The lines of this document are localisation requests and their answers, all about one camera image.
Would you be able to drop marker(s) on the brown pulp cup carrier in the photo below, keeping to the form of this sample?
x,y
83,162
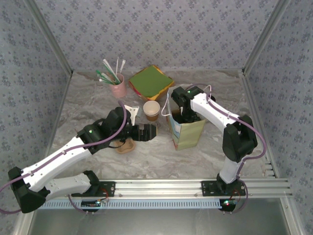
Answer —
x,y
126,148

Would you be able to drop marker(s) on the painted paper gift bag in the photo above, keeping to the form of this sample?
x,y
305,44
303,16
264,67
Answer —
x,y
190,134

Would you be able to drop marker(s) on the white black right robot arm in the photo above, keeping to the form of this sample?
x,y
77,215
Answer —
x,y
215,110

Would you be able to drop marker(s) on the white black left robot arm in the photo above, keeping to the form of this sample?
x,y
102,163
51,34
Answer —
x,y
61,159

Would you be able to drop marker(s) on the brown paper cup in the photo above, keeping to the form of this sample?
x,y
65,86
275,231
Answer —
x,y
152,118
151,107

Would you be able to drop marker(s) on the cardboard napkin box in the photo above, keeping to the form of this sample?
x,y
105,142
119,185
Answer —
x,y
144,98

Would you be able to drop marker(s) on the pink straw holder cup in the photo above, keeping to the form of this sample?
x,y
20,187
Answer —
x,y
119,89

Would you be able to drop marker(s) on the white paper-wrapped straw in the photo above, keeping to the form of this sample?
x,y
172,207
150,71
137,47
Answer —
x,y
117,64
123,64
104,80

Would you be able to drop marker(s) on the green tipped wrapped straw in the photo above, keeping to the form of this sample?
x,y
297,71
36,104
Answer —
x,y
102,74

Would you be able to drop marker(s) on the green striped wrapped straw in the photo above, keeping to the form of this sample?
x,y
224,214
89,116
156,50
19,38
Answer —
x,y
110,69

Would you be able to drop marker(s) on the grey metal panel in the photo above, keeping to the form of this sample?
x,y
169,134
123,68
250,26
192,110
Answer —
x,y
159,222

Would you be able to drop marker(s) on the small circuit board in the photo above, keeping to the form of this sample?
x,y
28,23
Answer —
x,y
227,204
89,204

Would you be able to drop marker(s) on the aluminium table side rail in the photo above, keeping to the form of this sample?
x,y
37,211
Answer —
x,y
61,102
249,85

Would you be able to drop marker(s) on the aluminium frame post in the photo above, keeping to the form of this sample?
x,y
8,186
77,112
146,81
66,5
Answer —
x,y
50,34
265,34

